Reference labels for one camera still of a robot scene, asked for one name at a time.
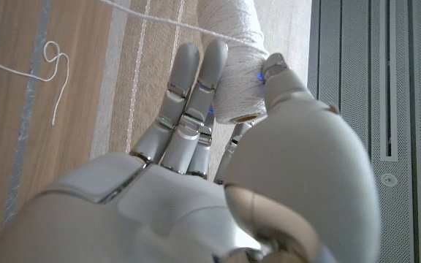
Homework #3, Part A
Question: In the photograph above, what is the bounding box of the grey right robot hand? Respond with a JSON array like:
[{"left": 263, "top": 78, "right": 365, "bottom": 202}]
[{"left": 0, "top": 38, "right": 382, "bottom": 263}]

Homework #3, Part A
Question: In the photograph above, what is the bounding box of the white string spool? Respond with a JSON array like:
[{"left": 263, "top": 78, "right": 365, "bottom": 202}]
[{"left": 195, "top": 0, "right": 270, "bottom": 125}]

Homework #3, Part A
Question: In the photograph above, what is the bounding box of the white string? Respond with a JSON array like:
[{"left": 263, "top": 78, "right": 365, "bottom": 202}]
[{"left": 0, "top": 0, "right": 266, "bottom": 127}]

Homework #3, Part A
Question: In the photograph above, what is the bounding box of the grey perforated metal panel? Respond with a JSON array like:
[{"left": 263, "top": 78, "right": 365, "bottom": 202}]
[{"left": 307, "top": 0, "right": 421, "bottom": 263}]

